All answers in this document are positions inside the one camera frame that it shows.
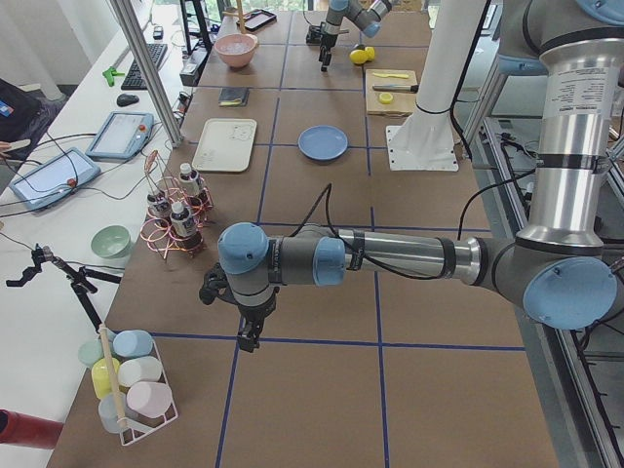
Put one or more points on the light blue cup bottom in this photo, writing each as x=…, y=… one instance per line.
x=108, y=413

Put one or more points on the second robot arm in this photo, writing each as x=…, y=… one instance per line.
x=367, y=20

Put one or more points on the blue cup top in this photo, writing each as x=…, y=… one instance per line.
x=133, y=343

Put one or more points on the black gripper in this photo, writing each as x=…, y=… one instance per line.
x=253, y=313

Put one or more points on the blue round plate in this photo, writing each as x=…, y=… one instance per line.
x=323, y=143

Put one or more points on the mint green cup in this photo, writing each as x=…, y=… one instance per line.
x=90, y=352

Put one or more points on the blue teach pendant far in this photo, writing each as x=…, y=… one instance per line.
x=122, y=136

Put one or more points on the tea bottle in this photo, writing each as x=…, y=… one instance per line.
x=192, y=184
x=159, y=205
x=183, y=222

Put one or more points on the green bowl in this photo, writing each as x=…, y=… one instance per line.
x=113, y=241

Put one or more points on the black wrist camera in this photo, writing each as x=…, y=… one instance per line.
x=215, y=285

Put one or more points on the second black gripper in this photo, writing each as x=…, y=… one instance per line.
x=327, y=41

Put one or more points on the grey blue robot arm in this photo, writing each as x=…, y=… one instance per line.
x=553, y=268

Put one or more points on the blue teach pendant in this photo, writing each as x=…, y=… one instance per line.
x=122, y=136
x=52, y=181

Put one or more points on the white column with base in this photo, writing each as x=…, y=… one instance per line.
x=425, y=141

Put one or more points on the aluminium frame post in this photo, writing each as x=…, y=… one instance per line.
x=128, y=22

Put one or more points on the pink cup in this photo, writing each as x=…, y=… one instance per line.
x=151, y=399

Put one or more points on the red cylinder object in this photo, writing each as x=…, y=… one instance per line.
x=24, y=430

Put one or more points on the lemon slice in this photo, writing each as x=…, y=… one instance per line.
x=385, y=98

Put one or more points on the copper wire bottle rack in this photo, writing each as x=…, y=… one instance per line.
x=163, y=240

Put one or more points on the wooden rack handle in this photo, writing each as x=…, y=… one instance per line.
x=122, y=421

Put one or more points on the black computer mouse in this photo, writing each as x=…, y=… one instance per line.
x=124, y=100

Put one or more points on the blue teach pendant near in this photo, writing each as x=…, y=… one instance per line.
x=52, y=181

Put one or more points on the cream bear tray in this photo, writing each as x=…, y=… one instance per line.
x=225, y=145

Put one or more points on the wooden cutting board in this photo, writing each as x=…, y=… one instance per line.
x=403, y=104

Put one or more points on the black handled knife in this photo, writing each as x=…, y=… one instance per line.
x=396, y=88

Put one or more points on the yellow cup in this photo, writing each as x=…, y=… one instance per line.
x=100, y=379

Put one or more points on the tea bottle back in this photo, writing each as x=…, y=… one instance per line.
x=192, y=184

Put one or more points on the yellow lemon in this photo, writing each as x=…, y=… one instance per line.
x=362, y=54

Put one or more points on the white cup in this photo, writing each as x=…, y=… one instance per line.
x=147, y=368

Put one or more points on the green spray trigger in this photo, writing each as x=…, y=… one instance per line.
x=110, y=74

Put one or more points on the dark grey folded cloth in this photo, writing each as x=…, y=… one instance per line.
x=233, y=97

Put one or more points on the tea bottle left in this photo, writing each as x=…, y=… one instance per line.
x=159, y=205

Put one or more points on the pink bowl with ice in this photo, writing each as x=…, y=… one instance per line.
x=236, y=50

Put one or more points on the tea bottle front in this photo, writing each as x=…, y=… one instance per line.
x=183, y=222

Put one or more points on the yellow plastic knife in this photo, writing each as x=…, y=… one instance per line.
x=391, y=75

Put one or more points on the white wire cup rack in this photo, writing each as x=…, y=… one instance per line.
x=143, y=426

